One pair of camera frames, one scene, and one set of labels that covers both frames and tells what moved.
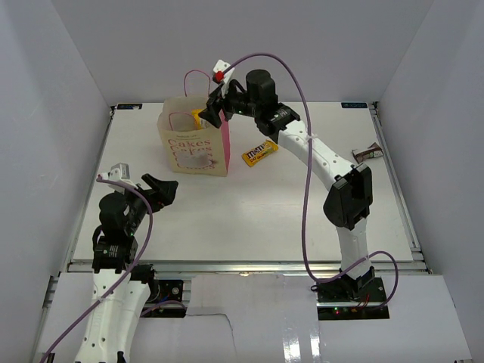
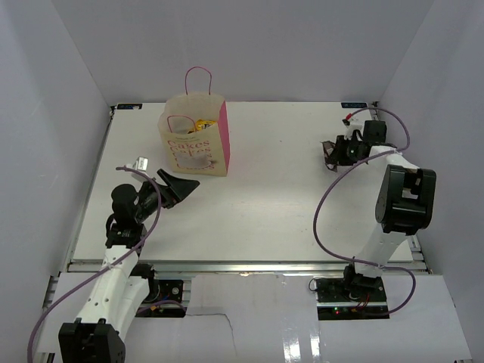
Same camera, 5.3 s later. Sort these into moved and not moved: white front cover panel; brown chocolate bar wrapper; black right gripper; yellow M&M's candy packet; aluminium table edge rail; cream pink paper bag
Moved: black right gripper; yellow M&M's candy packet; brown chocolate bar wrapper
Not moved: aluminium table edge rail; white front cover panel; cream pink paper bag
